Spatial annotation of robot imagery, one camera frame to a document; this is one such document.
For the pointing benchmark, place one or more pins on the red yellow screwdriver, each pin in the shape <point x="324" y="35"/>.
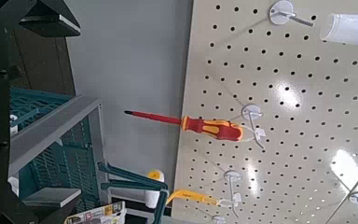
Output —
<point x="211" y="127"/>

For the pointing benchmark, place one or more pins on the grey metal stand panel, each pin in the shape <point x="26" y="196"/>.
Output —
<point x="130" y="62"/>

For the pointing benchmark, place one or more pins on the yellow pliers on card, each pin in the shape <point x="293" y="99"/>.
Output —
<point x="99" y="214"/>

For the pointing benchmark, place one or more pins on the white perforated pegboard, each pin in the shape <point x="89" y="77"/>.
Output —
<point x="292" y="77"/>

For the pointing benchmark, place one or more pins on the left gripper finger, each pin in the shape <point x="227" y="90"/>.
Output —
<point x="51" y="18"/>
<point x="51" y="199"/>

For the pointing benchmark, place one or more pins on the grey teal plastic crate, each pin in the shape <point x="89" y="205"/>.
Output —
<point x="52" y="124"/>

